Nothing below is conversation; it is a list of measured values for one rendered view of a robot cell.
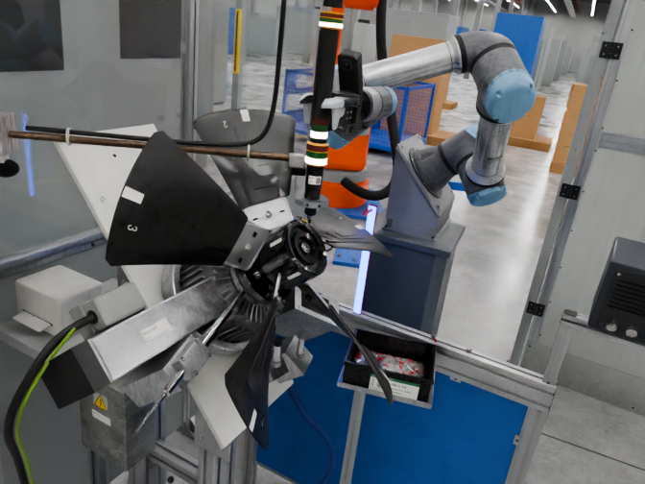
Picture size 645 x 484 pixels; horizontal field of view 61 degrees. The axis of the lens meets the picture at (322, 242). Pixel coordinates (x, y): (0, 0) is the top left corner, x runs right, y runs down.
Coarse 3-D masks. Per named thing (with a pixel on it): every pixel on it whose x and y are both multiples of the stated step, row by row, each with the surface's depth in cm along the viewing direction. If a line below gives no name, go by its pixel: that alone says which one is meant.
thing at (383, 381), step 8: (328, 304) 109; (328, 312) 112; (336, 312) 108; (336, 320) 111; (344, 328) 110; (352, 336) 106; (360, 344) 110; (368, 352) 112; (368, 360) 106; (376, 360) 122; (376, 368) 110; (376, 376) 105; (384, 376) 114; (384, 384) 107; (384, 392) 105; (392, 392) 111; (392, 400) 106
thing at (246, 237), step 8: (248, 224) 99; (248, 232) 100; (264, 232) 102; (240, 240) 100; (248, 240) 101; (256, 240) 102; (264, 240) 103; (240, 248) 100; (256, 248) 102; (232, 256) 100; (248, 256) 102; (256, 256) 103; (232, 264) 101; (240, 264) 102; (248, 264) 103
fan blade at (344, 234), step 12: (324, 216) 133; (336, 216) 136; (324, 228) 127; (336, 228) 128; (348, 228) 131; (324, 240) 118; (336, 240) 120; (348, 240) 123; (360, 240) 127; (372, 240) 132; (372, 252) 125; (384, 252) 130
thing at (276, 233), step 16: (288, 224) 102; (304, 224) 106; (272, 240) 102; (288, 240) 100; (304, 240) 106; (320, 240) 108; (272, 256) 101; (288, 256) 99; (304, 256) 102; (320, 256) 107; (240, 272) 105; (256, 272) 106; (272, 272) 102; (288, 272) 101; (304, 272) 100; (320, 272) 104; (256, 288) 105; (272, 288) 108; (288, 288) 106
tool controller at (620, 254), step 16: (624, 240) 120; (624, 256) 115; (640, 256) 115; (608, 272) 116; (624, 272) 114; (640, 272) 112; (608, 288) 118; (624, 288) 115; (640, 288) 114; (592, 304) 128; (608, 304) 119; (624, 304) 117; (640, 304) 116; (592, 320) 123; (608, 320) 121; (624, 320) 119; (640, 320) 117; (624, 336) 122; (640, 336) 119
